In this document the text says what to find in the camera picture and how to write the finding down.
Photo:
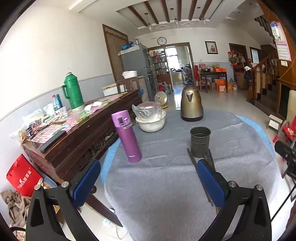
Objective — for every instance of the blue table cover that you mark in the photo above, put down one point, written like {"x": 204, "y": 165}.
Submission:
{"x": 259, "y": 129}

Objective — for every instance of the flat orange box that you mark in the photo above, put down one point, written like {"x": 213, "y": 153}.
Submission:
{"x": 219, "y": 69}

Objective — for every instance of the wooden stair railing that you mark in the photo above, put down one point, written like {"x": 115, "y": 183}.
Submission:
{"x": 263, "y": 76}

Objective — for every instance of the clear water jug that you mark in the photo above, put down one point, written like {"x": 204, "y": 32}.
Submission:
{"x": 234, "y": 85}

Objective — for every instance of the dark wooden side table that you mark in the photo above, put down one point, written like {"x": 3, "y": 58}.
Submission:
{"x": 212, "y": 74}

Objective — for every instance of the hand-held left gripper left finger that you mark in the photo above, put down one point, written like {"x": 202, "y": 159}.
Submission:
{"x": 86, "y": 183}

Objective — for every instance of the green thermos flask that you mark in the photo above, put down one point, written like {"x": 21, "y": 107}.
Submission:
{"x": 74, "y": 92}

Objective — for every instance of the wall calendar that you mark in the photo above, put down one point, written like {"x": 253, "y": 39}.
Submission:
{"x": 283, "y": 48}

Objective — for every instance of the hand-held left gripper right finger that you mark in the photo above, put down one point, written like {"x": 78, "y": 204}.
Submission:
{"x": 210, "y": 185}

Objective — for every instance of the dark wooden sideboard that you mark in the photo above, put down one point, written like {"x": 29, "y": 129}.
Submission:
{"x": 81, "y": 143}

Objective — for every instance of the red plastic stool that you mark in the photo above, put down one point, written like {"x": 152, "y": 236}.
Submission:
{"x": 289, "y": 131}

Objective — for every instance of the round wall clock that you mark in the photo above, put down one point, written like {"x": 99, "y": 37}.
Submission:
{"x": 161, "y": 41}

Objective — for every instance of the grey table cloth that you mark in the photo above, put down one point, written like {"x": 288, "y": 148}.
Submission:
{"x": 161, "y": 185}

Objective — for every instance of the red plastic container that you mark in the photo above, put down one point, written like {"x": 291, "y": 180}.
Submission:
{"x": 160, "y": 88}

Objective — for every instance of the wooden kitchen door frame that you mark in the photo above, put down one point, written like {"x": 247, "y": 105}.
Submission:
{"x": 191, "y": 60}

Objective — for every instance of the blue water jug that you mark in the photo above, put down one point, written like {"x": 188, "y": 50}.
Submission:
{"x": 167, "y": 89}

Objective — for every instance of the red paper bag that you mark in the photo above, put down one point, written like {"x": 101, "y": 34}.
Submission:
{"x": 23, "y": 178}

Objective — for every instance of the wooden chair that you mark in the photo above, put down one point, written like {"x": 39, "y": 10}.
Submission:
{"x": 120, "y": 85}

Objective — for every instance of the clear plastic cup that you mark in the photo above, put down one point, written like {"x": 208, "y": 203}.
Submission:
{"x": 63, "y": 112}

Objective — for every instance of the white step stool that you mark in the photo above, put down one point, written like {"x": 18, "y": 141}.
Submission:
{"x": 275, "y": 121}

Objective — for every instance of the brown crumpled cloth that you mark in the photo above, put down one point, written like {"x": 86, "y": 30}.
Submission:
{"x": 16, "y": 208}

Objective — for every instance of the pink checkered table cover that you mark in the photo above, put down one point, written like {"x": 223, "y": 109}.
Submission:
{"x": 74, "y": 120}

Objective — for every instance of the purple thermos bottle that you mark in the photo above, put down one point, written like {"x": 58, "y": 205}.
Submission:
{"x": 127, "y": 136}

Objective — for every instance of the metal pot in plastic bag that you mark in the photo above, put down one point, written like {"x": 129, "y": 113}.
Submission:
{"x": 148, "y": 111}

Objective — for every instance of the dark metal utensil holder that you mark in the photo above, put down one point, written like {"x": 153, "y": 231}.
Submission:
{"x": 200, "y": 146}

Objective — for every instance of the blue plastic bag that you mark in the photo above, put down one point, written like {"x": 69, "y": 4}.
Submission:
{"x": 127, "y": 46}

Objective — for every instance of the white rice cooker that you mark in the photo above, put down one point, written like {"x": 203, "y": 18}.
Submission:
{"x": 129, "y": 74}

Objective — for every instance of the bronze electric kettle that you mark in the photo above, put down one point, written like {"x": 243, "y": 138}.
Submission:
{"x": 192, "y": 104}

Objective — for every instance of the brown wooden door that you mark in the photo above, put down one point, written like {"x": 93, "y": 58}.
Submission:
{"x": 114, "y": 53}

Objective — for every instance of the white crumpled paper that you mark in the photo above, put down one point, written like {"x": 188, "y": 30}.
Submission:
{"x": 92, "y": 106}

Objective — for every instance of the framed wall picture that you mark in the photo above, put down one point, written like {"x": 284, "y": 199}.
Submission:
{"x": 211, "y": 47}

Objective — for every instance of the black flat case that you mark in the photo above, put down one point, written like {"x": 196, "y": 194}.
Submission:
{"x": 53, "y": 141}

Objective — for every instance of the bundle of dark chopsticks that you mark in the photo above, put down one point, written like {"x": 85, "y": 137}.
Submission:
{"x": 209, "y": 160}

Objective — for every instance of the orange gift boxes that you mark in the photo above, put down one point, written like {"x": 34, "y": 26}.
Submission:
{"x": 222, "y": 85}

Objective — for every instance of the glass pendant lamp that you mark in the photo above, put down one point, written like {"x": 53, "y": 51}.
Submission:
{"x": 203, "y": 20}
{"x": 177, "y": 22}
{"x": 149, "y": 25}

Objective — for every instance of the grey refrigerator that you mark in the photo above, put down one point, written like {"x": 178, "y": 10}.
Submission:
{"x": 136, "y": 60}

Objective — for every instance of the clear bottle with red cap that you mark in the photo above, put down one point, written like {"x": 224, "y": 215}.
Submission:
{"x": 56, "y": 104}

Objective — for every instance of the small electric fan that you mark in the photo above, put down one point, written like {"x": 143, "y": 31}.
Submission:
{"x": 160, "y": 98}

